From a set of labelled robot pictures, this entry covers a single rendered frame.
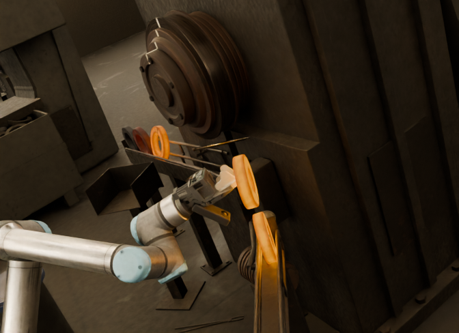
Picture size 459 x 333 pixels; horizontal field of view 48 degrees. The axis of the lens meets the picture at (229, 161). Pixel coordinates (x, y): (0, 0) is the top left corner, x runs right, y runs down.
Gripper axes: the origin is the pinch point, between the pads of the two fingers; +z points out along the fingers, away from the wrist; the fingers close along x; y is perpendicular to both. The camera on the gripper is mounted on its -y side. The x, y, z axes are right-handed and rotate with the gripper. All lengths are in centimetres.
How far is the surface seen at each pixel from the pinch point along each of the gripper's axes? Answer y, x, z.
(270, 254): -22.1, -7.3, -5.9
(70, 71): 40, 300, -156
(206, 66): 25.7, 30.4, 3.4
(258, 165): -12.2, 29.9, -2.4
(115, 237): -55, 154, -142
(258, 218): -13.6, -0.5, -4.0
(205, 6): 39, 51, 11
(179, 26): 40, 39, 2
